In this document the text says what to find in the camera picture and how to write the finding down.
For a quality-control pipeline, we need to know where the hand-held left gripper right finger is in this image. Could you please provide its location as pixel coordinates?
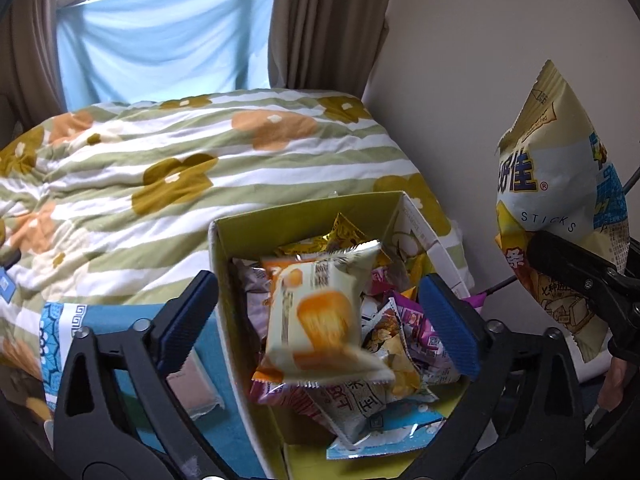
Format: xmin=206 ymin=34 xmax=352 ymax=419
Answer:
xmin=400 ymin=274 xmax=586 ymax=480

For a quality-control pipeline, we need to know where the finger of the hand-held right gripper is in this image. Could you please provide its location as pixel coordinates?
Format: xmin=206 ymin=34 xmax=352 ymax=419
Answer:
xmin=527 ymin=230 xmax=621 ymax=311

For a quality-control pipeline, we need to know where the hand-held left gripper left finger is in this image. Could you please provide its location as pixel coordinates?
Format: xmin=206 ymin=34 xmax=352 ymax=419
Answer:
xmin=52 ymin=270 xmax=236 ymax=480

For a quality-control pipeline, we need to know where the green cardboard box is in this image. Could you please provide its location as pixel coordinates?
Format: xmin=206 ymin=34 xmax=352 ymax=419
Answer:
xmin=207 ymin=190 xmax=473 ymax=480

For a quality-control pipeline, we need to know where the cream sticks snack packet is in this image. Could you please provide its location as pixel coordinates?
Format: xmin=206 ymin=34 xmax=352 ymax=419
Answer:
xmin=495 ymin=60 xmax=630 ymax=363

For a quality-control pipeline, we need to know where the cream orange snack packet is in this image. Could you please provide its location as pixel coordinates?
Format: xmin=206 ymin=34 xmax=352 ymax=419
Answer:
xmin=251 ymin=240 xmax=396 ymax=388

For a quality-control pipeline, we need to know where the blue snack packet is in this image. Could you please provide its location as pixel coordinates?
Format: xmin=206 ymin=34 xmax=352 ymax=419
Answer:
xmin=326 ymin=402 xmax=446 ymax=461

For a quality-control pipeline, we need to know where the person's right hand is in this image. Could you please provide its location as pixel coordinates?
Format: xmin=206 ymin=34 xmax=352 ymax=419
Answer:
xmin=597 ymin=357 xmax=626 ymax=411

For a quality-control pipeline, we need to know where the yellow nut-print snack packet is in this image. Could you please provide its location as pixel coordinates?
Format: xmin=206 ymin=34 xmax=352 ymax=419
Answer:
xmin=361 ymin=305 xmax=422 ymax=401

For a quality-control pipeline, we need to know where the pale purple snack packet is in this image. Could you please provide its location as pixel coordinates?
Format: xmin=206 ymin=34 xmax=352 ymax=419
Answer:
xmin=232 ymin=257 xmax=273 ymax=341

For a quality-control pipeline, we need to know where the small pink packet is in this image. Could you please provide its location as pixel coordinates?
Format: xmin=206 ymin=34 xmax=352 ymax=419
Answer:
xmin=165 ymin=347 xmax=223 ymax=421

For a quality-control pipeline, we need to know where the blue patterned tablecloth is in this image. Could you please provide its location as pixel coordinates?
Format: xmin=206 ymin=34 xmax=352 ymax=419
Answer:
xmin=40 ymin=300 xmax=613 ymax=480

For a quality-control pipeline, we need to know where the white black-lettered snack packet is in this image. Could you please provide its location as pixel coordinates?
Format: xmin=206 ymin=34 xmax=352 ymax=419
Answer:
xmin=305 ymin=380 xmax=441 ymax=448

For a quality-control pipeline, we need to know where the magenta snack packet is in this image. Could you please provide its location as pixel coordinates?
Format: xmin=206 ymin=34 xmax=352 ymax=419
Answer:
xmin=249 ymin=379 xmax=321 ymax=423

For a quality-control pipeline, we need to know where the gold snack packet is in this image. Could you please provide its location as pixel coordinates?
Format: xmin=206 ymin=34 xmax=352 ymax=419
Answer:
xmin=276 ymin=237 xmax=328 ymax=261
xmin=324 ymin=212 xmax=371 ymax=253

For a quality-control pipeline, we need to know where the floral striped blanket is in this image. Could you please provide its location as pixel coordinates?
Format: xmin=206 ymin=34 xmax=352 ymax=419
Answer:
xmin=0 ymin=87 xmax=471 ymax=421

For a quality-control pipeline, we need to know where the light blue cloth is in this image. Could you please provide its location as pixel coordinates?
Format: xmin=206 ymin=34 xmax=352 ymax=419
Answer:
xmin=55 ymin=0 xmax=278 ymax=108

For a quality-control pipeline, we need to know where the beige curtain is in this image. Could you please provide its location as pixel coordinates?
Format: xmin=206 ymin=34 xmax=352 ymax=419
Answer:
xmin=267 ymin=0 xmax=401 ymax=96
xmin=0 ymin=0 xmax=91 ymax=126

